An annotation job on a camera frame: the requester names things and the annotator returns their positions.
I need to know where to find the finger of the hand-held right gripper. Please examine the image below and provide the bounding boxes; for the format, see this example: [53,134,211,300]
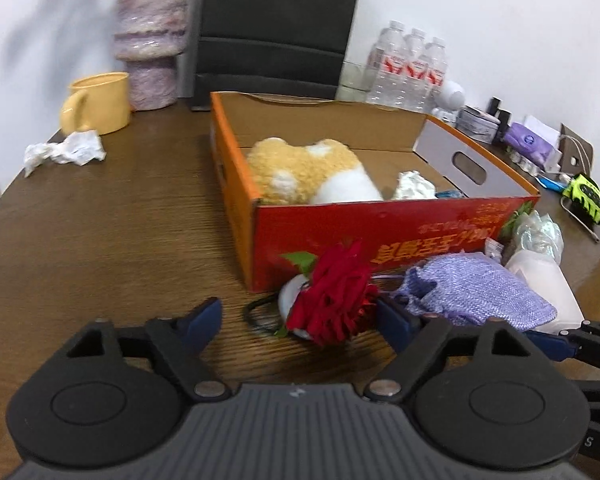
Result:
[525,319,600,363]

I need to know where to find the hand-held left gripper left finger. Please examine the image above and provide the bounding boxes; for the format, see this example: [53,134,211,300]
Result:
[62,296,231,405]

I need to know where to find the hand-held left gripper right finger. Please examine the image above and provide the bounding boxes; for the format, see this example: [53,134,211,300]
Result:
[365,295,537,405]

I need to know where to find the red artificial rose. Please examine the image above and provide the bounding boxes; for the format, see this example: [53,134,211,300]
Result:
[280,240,381,348]

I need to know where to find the lavender drawstring pouch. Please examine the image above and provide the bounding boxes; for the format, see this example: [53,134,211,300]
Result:
[380,252,558,331]

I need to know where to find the iridescent ball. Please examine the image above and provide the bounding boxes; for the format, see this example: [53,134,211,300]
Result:
[510,210,565,266]

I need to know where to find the orange cardboard box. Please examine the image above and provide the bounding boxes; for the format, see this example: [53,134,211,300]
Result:
[210,91,542,295]

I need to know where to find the white round object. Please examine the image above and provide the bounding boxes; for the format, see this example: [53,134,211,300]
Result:
[277,277,317,342]

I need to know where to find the small clear sachet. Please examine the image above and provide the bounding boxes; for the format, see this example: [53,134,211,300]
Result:
[484,237,506,266]

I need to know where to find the small crumpled white tissue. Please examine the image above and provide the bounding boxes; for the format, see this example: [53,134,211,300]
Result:
[391,170,438,201]

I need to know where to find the green artificial leaf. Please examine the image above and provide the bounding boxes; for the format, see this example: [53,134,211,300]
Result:
[500,202,536,241]

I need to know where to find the neon yellow black gadget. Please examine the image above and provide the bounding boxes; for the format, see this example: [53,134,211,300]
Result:
[562,173,600,223]

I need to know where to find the yellow and white plush toy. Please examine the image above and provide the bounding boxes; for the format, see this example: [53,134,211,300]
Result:
[245,137,385,206]

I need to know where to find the brown cardboard stand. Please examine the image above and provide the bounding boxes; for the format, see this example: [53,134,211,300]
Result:
[557,122,595,176]

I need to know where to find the purple zip pouch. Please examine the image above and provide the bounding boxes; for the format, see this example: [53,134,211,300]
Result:
[502,121,561,166]

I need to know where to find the grey tin box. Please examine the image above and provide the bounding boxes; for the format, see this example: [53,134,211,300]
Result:
[457,106,501,143]

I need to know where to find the large crumpled white tissue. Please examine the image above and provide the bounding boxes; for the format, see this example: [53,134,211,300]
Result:
[24,130,106,178]

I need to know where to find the white paper box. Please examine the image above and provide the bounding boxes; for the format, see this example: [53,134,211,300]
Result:
[522,115,563,142]

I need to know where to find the white robot speaker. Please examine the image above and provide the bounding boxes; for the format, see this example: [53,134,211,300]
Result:
[432,81,467,121]

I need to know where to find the yellow mug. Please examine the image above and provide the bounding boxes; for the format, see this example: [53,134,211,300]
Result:
[60,72,132,136]

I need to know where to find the clear drinking glass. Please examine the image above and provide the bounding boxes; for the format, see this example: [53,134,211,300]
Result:
[337,62,381,103]

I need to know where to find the red label water bottle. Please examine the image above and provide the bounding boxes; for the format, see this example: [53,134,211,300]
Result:
[422,36,449,111]
[367,21,406,106]
[400,28,429,111]

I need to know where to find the purple marbled vase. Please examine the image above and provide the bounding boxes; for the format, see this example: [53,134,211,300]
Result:
[112,0,191,111]

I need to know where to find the black paper bag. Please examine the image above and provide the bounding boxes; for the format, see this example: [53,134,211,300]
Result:
[189,0,367,111]

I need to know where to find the black hair tie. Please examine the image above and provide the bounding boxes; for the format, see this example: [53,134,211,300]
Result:
[242,294,293,336]

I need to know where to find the metal wire stand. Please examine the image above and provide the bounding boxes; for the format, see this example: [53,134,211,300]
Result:
[560,195,600,243]

